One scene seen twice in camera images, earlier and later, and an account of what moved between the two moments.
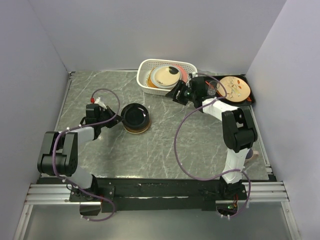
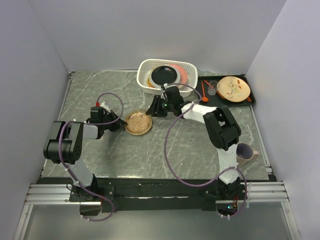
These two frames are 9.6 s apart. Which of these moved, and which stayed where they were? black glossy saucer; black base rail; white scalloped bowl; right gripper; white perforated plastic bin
Moved: right gripper; black glossy saucer
Stayed: white perforated plastic bin; white scalloped bowl; black base rail
